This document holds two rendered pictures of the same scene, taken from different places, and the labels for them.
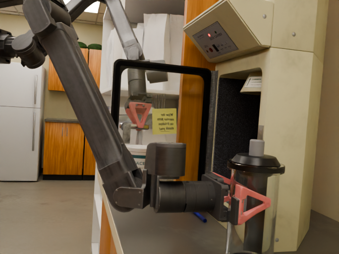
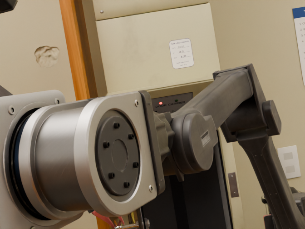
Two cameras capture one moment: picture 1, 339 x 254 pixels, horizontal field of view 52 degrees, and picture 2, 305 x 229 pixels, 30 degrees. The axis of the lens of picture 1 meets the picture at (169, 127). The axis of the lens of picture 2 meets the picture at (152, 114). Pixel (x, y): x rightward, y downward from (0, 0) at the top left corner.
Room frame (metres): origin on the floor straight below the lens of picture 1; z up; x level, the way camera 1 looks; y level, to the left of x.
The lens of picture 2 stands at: (0.61, 1.37, 1.51)
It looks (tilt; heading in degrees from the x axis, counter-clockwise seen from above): 3 degrees down; 283
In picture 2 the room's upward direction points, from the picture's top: 9 degrees counter-clockwise
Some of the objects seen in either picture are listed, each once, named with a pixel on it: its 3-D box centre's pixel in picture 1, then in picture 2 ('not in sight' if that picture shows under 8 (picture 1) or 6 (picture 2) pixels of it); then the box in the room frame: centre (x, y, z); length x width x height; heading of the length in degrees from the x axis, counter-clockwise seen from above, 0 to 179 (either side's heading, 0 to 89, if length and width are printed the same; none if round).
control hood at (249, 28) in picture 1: (220, 35); (169, 102); (0.92, -0.12, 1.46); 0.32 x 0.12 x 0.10; 15
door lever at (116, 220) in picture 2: not in sight; (125, 224); (1.02, 0.10, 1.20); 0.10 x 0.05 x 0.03; 110
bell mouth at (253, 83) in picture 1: (274, 84); not in sight; (0.94, -0.27, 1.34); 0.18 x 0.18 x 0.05
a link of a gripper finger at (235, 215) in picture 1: (243, 200); not in sight; (0.62, -0.14, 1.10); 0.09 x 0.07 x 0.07; 105
